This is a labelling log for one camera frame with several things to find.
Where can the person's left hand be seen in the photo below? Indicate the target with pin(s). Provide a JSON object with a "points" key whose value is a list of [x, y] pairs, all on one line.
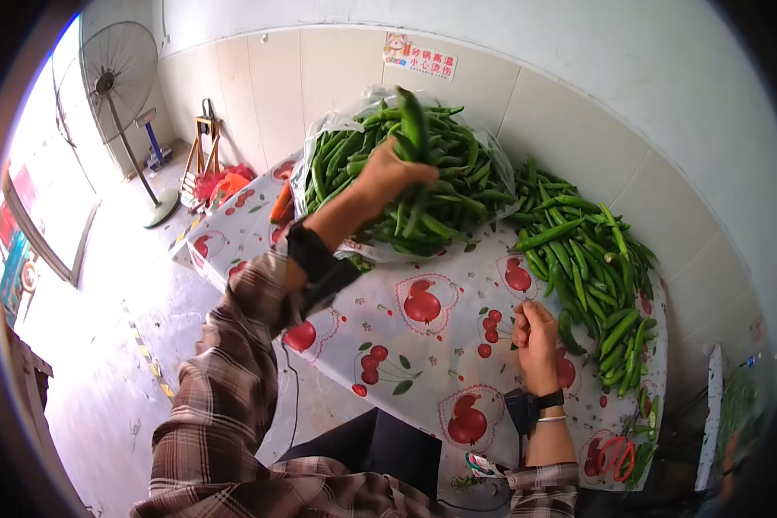
{"points": [[385, 175]]}

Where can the person's right hand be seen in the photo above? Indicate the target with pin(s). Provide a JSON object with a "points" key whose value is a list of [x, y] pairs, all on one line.
{"points": [[539, 346]]}

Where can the person's right fingers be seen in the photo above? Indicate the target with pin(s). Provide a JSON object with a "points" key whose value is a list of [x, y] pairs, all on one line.
{"points": [[522, 324]]}

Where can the person's left fingers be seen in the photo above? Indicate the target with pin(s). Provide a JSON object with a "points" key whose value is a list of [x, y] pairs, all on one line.
{"points": [[422, 173]]}

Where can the bunch of green peppers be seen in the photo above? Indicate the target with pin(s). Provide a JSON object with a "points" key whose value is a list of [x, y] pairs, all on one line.
{"points": [[414, 126]]}

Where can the plastic bag of green peppers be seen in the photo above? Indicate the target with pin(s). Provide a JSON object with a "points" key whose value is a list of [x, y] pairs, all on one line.
{"points": [[456, 175]]}

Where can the black wrist band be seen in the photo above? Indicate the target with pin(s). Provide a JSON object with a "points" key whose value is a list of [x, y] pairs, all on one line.
{"points": [[316, 262], [529, 406]]}

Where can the pile of loose green peppers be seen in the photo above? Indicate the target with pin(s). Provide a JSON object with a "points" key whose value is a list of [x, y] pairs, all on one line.
{"points": [[583, 265]]}

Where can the fruit print tablecloth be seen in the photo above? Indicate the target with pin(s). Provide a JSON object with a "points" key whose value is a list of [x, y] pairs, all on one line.
{"points": [[421, 349]]}

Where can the orange carrot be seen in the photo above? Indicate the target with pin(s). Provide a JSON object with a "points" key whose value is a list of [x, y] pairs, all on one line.
{"points": [[282, 204]]}

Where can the person's legs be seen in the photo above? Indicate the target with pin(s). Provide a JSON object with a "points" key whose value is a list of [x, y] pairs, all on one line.
{"points": [[375, 447]]}

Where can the red plastic bags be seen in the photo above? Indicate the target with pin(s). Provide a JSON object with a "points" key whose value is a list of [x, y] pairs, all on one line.
{"points": [[223, 184]]}

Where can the white board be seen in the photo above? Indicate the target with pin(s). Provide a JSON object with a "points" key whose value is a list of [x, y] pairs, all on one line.
{"points": [[711, 421]]}

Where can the wooden stand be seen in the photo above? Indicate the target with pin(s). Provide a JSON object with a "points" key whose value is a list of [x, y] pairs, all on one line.
{"points": [[202, 149]]}

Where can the person's body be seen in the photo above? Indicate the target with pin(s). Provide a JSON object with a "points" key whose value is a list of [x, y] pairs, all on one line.
{"points": [[285, 492]]}

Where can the wall warning sign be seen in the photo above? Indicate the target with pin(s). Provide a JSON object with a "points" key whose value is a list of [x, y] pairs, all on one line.
{"points": [[421, 57]]}

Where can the platform scale with blue post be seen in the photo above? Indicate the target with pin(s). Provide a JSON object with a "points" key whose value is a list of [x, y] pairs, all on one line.
{"points": [[152, 139]]}

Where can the standing pedestal fan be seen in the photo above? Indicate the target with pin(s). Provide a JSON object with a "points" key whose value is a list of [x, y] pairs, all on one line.
{"points": [[120, 78]]}

